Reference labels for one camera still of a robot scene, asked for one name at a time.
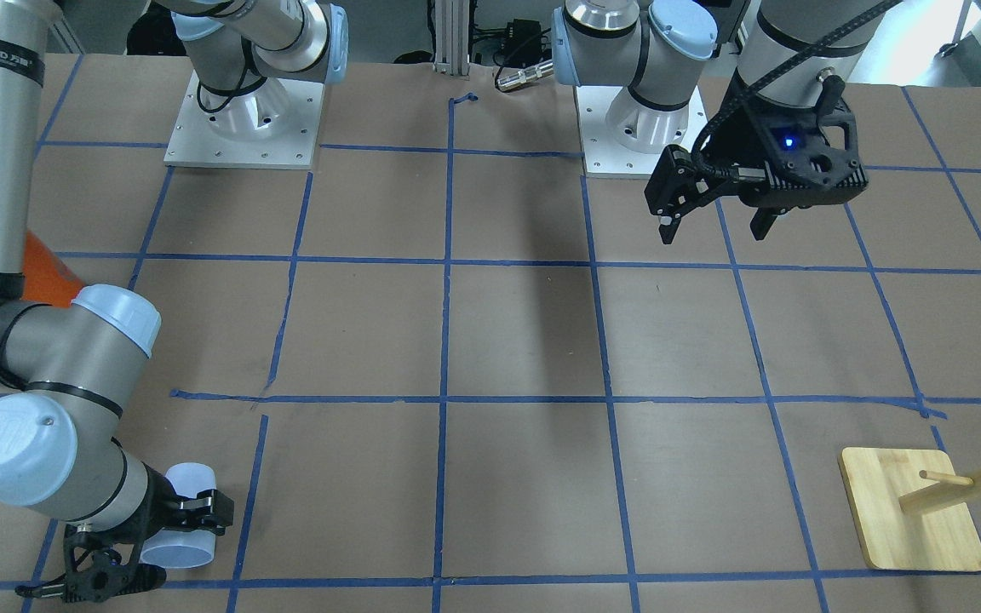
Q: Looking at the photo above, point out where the orange can with grey lid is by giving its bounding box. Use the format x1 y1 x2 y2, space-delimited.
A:
22 232 86 309

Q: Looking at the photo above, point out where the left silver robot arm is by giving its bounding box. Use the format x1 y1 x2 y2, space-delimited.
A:
550 1 892 244

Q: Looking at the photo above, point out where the wooden cup rack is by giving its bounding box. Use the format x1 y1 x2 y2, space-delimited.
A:
829 438 981 574

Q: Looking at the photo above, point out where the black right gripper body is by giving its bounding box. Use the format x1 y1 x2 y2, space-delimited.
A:
15 471 234 602

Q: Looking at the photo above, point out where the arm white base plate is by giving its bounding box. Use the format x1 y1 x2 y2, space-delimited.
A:
575 86 708 179
163 74 324 170

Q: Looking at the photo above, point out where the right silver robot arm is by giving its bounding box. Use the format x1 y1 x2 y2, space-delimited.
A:
0 1 234 603

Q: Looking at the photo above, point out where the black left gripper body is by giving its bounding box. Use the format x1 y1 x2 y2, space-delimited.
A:
644 77 869 221

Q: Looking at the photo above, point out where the light blue plastic cup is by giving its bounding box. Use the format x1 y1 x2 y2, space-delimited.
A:
140 462 219 570

